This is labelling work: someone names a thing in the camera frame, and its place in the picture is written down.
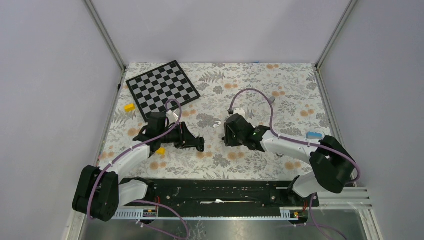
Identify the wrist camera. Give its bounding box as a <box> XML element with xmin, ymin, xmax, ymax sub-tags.
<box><xmin>228</xmin><ymin>107</ymin><xmax>246</xmax><ymax>118</ymax></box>
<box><xmin>166</xmin><ymin>110</ymin><xmax>179</xmax><ymax>122</ymax></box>

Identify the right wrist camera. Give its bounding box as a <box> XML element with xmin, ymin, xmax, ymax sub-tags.
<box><xmin>228</xmin><ymin>107</ymin><xmax>246</xmax><ymax>118</ymax></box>

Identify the white slotted cable duct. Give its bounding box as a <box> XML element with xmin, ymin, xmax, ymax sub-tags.
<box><xmin>112</xmin><ymin>207</ymin><xmax>309</xmax><ymax>222</ymax></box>

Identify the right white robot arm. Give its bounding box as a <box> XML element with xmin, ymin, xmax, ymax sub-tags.
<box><xmin>223</xmin><ymin>114</ymin><xmax>356</xmax><ymax>206</ymax></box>

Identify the yellow block far left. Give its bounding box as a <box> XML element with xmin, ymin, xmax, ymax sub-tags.
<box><xmin>124</xmin><ymin>103</ymin><xmax>136</xmax><ymax>112</ymax></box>

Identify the floral table mat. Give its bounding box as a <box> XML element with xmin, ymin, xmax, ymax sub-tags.
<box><xmin>98</xmin><ymin>62</ymin><xmax>347</xmax><ymax>182</ymax></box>

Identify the black earbud charging case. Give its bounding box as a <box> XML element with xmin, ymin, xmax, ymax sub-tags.
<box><xmin>196</xmin><ymin>137</ymin><xmax>205</xmax><ymax>153</ymax></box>

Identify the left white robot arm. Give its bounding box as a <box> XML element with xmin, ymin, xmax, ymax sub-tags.
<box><xmin>72</xmin><ymin>112</ymin><xmax>205</xmax><ymax>222</ymax></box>

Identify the yellow block near arm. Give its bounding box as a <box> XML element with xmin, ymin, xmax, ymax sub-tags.
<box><xmin>155</xmin><ymin>147</ymin><xmax>166</xmax><ymax>156</ymax></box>

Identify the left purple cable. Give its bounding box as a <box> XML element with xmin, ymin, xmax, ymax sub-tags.
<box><xmin>86</xmin><ymin>98</ymin><xmax>183</xmax><ymax>220</ymax></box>

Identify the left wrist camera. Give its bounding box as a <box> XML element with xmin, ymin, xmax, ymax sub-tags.
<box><xmin>166</xmin><ymin>110</ymin><xmax>179</xmax><ymax>122</ymax></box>

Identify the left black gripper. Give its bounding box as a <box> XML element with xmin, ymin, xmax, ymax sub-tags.
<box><xmin>158</xmin><ymin>121</ymin><xmax>201</xmax><ymax>149</ymax></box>

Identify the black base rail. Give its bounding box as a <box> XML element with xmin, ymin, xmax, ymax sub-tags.
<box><xmin>125</xmin><ymin>178</ymin><xmax>320</xmax><ymax>218</ymax></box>

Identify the blue grey block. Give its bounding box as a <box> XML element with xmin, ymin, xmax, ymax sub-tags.
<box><xmin>305</xmin><ymin>131</ymin><xmax>324</xmax><ymax>139</ymax></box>

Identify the black white checkerboard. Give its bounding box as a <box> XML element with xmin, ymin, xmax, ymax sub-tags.
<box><xmin>126</xmin><ymin>60</ymin><xmax>201</xmax><ymax>121</ymax></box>

